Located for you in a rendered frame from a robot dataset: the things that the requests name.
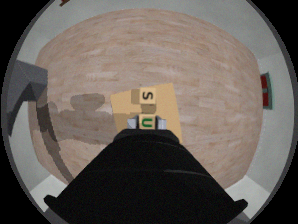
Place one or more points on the small tan letter block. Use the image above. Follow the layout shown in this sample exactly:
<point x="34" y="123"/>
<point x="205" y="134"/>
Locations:
<point x="147" y="121"/>
<point x="147" y="96"/>

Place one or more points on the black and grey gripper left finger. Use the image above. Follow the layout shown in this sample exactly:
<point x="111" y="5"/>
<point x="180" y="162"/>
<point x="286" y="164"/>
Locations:
<point x="133" y="123"/>

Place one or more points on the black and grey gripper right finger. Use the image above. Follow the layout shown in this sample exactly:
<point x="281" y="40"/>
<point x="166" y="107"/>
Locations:
<point x="161" y="123"/>

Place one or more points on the tan square mat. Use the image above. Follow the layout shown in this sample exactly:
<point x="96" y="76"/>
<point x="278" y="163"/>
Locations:
<point x="126" y="105"/>

